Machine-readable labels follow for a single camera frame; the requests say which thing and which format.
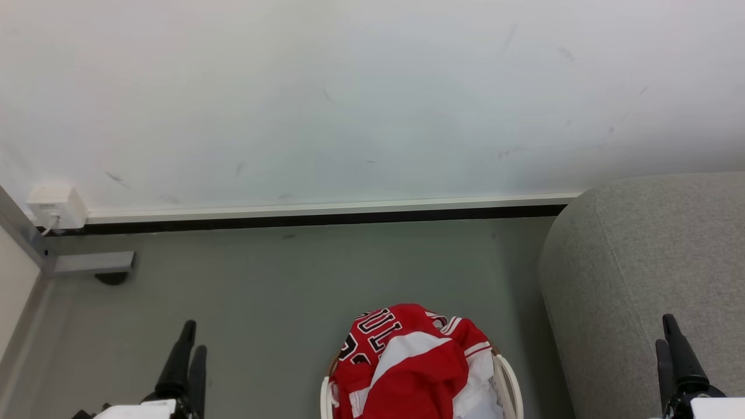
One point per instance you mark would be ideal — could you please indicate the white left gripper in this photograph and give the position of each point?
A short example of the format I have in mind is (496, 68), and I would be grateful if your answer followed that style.
(139, 410)

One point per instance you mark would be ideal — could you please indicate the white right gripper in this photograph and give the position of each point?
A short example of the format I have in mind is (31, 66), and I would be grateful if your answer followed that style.
(716, 408)

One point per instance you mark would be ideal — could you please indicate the red and white basketball jersey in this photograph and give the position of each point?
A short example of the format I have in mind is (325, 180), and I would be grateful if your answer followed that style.
(413, 378)

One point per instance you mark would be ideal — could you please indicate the grey fabric sofa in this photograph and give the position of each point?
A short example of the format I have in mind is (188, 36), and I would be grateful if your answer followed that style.
(628, 262)

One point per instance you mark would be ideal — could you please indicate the white plastic laundry basket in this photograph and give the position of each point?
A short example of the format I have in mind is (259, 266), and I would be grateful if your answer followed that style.
(508, 378)

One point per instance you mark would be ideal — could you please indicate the grey metal frame leg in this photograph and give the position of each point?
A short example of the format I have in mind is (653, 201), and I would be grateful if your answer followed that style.
(87, 263)

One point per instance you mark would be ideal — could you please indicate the white wall socket box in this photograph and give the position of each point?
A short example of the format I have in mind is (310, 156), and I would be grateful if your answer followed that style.
(57, 206)

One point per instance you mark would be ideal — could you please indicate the white wall baseboard strip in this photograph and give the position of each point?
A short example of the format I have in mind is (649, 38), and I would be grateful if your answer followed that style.
(326, 208)

